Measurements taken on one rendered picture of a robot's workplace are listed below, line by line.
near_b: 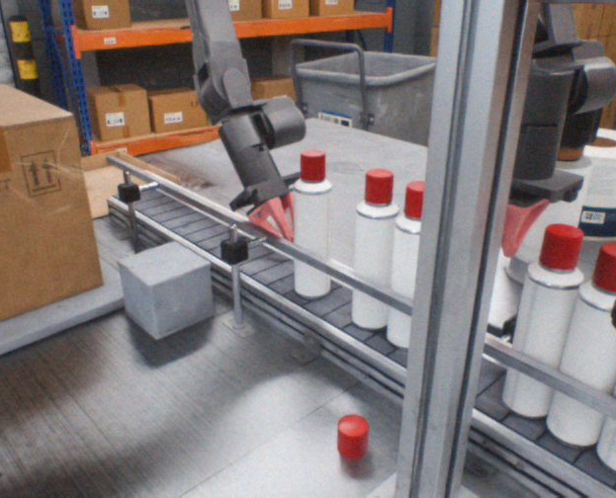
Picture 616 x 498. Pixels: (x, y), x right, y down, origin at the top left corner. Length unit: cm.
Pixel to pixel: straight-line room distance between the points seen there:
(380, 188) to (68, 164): 44
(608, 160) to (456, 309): 64
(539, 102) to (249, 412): 46
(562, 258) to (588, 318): 6
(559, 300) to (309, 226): 33
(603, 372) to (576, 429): 7
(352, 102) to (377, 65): 80
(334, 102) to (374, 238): 247
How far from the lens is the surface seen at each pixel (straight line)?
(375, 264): 71
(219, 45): 87
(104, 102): 430
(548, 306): 59
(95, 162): 157
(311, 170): 75
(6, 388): 83
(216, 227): 105
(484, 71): 39
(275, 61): 569
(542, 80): 60
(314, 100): 320
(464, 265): 43
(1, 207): 87
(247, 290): 88
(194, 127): 455
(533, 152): 62
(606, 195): 107
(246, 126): 85
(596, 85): 67
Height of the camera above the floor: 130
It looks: 26 degrees down
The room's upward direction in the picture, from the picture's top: straight up
